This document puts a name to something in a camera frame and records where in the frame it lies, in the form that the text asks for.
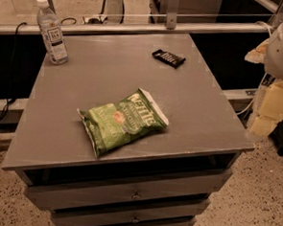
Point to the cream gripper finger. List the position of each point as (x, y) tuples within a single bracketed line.
[(257, 54), (270, 112)]

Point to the metal guard rail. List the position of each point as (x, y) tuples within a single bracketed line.
[(191, 28)]

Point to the green kettle chips bag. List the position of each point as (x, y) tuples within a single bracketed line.
[(116, 124)]

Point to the black rxbar chocolate bar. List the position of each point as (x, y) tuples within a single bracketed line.
[(168, 58)]

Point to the clear plastic water bottle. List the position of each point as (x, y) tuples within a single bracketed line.
[(51, 32)]

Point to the grey drawer cabinet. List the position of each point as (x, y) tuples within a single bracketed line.
[(162, 179)]

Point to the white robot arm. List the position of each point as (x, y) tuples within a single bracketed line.
[(273, 63)]

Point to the white power strip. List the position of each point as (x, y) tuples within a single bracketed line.
[(94, 20)]

